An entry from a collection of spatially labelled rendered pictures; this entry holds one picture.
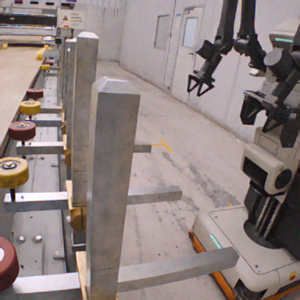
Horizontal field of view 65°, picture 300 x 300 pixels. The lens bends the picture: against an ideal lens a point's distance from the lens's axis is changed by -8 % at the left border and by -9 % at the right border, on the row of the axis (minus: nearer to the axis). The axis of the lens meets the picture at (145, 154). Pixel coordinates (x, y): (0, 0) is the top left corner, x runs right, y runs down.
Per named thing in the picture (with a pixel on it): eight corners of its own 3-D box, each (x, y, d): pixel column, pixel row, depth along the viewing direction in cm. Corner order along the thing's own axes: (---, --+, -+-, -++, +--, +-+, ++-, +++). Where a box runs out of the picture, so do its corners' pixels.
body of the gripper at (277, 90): (274, 103, 64) (290, 81, 62) (253, 94, 73) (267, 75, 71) (286, 116, 67) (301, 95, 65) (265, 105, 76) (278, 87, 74)
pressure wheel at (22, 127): (15, 166, 70) (12, 130, 66) (8, 155, 76) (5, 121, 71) (40, 161, 75) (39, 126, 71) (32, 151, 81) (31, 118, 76)
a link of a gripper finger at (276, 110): (261, 129, 64) (281, 101, 62) (246, 120, 71) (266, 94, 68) (273, 141, 67) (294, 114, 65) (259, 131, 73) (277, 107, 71)
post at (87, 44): (86, 239, 62) (96, 33, 42) (87, 249, 59) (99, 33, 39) (72, 241, 61) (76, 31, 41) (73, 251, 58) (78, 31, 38)
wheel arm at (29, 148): (148, 151, 91) (149, 140, 89) (151, 155, 88) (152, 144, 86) (18, 153, 76) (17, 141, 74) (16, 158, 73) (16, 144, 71)
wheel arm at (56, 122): (129, 126, 112) (130, 117, 110) (131, 130, 109) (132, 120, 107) (26, 126, 97) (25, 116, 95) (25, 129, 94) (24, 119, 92)
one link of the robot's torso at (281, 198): (269, 186, 133) (284, 145, 122) (306, 216, 109) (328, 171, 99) (233, 190, 124) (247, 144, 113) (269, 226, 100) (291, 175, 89)
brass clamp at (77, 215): (87, 195, 65) (88, 179, 63) (96, 230, 54) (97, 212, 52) (64, 197, 63) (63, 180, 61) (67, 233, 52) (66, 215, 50)
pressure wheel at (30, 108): (19, 133, 92) (17, 104, 87) (23, 126, 99) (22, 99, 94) (39, 133, 94) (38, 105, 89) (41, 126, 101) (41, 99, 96)
